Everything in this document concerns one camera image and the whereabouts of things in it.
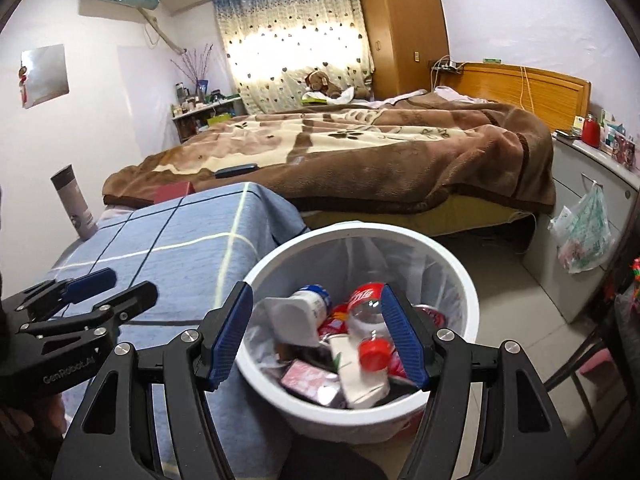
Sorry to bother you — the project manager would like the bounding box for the black phone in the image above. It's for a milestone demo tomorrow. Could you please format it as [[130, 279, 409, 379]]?
[[215, 162, 259, 180]]

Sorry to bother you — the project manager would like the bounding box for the brown printed blanket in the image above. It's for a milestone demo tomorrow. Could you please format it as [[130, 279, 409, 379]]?
[[102, 97, 557, 213]]

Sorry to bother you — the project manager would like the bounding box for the pink slipper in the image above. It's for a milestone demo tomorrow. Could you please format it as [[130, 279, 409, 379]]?
[[579, 349, 617, 377]]

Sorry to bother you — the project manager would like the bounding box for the wooden wardrobe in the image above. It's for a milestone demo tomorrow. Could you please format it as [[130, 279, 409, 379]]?
[[356, 0, 451, 101]]

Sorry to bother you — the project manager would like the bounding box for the yellow bed base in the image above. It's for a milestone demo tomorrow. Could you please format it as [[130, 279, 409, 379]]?
[[300, 194, 540, 239]]

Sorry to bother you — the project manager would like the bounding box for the pink pillow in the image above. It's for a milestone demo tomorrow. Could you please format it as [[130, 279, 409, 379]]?
[[431, 85, 487, 106]]

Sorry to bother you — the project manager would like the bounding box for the red jar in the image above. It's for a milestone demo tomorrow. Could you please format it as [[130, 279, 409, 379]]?
[[581, 113, 601, 149]]

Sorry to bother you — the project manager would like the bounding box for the shiny wall sheet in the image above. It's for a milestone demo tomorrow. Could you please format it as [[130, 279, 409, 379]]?
[[21, 44, 69, 109]]

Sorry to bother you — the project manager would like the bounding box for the wooden bed headboard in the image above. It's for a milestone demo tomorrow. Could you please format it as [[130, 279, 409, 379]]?
[[452, 62, 592, 134]]

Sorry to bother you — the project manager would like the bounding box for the grey bedside cabinet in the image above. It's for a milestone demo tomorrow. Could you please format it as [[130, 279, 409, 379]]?
[[521, 131, 640, 324]]

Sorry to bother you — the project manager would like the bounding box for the white yogurt bottle blue label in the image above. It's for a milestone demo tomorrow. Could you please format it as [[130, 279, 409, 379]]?
[[262, 284, 333, 348]]

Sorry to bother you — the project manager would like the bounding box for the patterned small box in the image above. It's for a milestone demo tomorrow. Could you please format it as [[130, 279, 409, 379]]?
[[612, 134, 637, 167]]

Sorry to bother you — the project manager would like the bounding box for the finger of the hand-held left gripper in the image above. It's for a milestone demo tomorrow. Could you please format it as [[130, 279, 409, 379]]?
[[20, 281, 159, 342], [10, 268, 118, 314]]

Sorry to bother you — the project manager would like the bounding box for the clear plastic bottle red label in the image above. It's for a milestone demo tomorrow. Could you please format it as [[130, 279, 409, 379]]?
[[347, 282, 416, 372]]

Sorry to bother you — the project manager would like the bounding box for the grey thermos tumbler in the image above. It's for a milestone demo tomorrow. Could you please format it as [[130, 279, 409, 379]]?
[[50, 164, 99, 240]]

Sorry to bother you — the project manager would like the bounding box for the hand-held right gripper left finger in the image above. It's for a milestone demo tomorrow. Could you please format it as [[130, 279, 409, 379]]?
[[52, 281, 255, 480]]

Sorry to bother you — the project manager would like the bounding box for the blue checked tablecloth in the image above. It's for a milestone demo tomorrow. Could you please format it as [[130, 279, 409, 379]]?
[[50, 182, 311, 480]]

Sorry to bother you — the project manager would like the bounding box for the white paper cup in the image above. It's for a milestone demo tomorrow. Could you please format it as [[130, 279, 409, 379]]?
[[329, 334, 392, 409]]

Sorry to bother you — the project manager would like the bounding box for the cluttered low shelf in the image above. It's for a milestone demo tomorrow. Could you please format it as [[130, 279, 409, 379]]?
[[170, 94, 246, 144]]

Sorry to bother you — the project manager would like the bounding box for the person's left hand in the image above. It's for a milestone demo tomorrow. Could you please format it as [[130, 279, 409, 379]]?
[[0, 395, 67, 441]]

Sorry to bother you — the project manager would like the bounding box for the brown teddy bear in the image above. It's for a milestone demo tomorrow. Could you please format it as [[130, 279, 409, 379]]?
[[304, 70, 344, 99]]

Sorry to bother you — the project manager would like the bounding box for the power strip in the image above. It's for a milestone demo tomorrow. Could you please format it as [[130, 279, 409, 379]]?
[[430, 58, 469, 74]]

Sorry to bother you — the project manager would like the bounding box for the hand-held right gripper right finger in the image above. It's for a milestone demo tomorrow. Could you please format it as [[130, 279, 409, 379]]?
[[381, 284, 591, 480]]

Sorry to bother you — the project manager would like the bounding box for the white round trash bin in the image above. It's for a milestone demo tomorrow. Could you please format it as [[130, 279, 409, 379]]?
[[234, 223, 481, 445]]

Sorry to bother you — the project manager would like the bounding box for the green printed plastic bag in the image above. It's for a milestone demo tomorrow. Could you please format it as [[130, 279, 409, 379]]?
[[548, 182, 616, 275]]

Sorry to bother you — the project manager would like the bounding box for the wrapped air conditioner pipe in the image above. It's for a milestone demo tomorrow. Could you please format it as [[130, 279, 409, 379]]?
[[137, 7, 187, 54]]

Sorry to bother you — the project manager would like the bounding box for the dried branch bouquet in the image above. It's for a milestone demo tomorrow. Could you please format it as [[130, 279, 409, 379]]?
[[170, 43, 214, 84]]

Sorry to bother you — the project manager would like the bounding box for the heart patterned curtain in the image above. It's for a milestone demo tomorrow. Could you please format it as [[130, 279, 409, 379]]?
[[213, 0, 376, 116]]

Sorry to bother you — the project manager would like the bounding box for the pink milk carton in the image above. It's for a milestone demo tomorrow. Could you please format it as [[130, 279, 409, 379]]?
[[279, 360, 342, 407]]

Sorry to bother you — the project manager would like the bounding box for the black chair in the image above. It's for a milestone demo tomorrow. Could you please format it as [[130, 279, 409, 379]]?
[[542, 280, 640, 480]]

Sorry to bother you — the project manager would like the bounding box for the red flat box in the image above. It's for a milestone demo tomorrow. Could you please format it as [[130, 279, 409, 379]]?
[[153, 183, 195, 206]]

